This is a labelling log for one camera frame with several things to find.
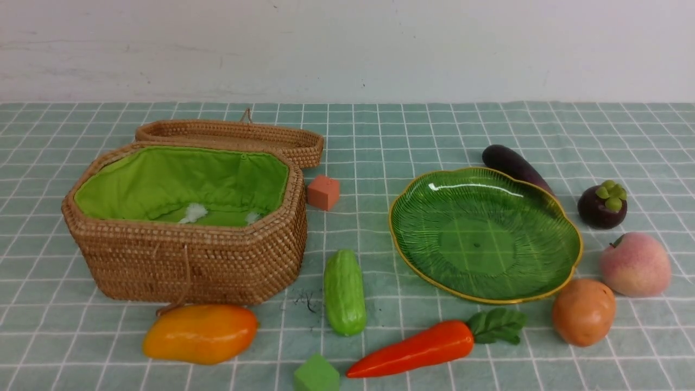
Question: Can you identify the green toy cucumber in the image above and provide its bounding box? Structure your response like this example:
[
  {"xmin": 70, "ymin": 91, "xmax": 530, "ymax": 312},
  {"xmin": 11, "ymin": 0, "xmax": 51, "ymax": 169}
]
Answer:
[{"xmin": 323, "ymin": 248, "xmax": 367, "ymax": 336}]

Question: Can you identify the pink toy peach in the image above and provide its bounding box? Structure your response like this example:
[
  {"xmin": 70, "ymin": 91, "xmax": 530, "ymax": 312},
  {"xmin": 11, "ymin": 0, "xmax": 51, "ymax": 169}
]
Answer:
[{"xmin": 599, "ymin": 232, "xmax": 671, "ymax": 298}]

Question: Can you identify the orange toy carrot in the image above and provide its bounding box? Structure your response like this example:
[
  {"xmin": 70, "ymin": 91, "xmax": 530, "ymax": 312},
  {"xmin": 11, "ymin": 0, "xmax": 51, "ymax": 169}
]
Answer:
[{"xmin": 345, "ymin": 308, "xmax": 528, "ymax": 379}]

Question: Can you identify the orange foam cube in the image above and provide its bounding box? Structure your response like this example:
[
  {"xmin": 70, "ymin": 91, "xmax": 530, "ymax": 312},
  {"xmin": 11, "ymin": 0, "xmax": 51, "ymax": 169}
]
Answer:
[{"xmin": 306, "ymin": 175, "xmax": 340, "ymax": 211}]

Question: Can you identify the yellow orange toy mango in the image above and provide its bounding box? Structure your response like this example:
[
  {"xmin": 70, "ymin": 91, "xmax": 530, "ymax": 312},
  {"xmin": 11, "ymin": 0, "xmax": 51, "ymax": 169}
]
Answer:
[{"xmin": 142, "ymin": 304, "xmax": 259, "ymax": 365}]

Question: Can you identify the green foam cube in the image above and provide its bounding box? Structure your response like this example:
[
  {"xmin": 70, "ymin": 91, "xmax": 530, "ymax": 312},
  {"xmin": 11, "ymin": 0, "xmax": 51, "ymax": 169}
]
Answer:
[{"xmin": 293, "ymin": 354, "xmax": 340, "ymax": 391}]

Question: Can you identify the woven wicker basket green lining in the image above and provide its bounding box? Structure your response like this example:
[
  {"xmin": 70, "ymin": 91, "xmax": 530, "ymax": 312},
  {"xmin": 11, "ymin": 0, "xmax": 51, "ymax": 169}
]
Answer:
[{"xmin": 62, "ymin": 142, "xmax": 307, "ymax": 305}]

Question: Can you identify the woven wicker basket lid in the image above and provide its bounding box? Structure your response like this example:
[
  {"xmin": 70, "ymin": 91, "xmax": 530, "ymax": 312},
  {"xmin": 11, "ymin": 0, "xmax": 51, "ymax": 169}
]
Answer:
[{"xmin": 135, "ymin": 108, "xmax": 324, "ymax": 168}]

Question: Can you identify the brown toy potato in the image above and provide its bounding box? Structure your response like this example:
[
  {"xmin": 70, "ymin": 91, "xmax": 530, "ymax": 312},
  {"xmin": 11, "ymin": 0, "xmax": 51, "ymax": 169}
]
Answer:
[{"xmin": 552, "ymin": 278, "xmax": 616, "ymax": 348}]

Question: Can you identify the green glass leaf plate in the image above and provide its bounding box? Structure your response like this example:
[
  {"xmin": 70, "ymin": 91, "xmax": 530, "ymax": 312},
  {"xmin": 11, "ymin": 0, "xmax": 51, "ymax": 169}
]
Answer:
[{"xmin": 389, "ymin": 167, "xmax": 584, "ymax": 305}]

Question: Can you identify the dark purple toy eggplant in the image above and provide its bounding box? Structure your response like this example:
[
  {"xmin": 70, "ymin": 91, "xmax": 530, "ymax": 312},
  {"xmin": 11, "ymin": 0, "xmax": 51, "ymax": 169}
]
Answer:
[{"xmin": 482, "ymin": 144, "xmax": 555, "ymax": 197}]

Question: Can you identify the purple toy mangosteen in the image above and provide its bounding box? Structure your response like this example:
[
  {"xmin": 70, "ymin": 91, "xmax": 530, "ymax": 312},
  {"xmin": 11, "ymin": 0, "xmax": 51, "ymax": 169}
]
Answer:
[{"xmin": 577, "ymin": 180, "xmax": 628, "ymax": 230}]

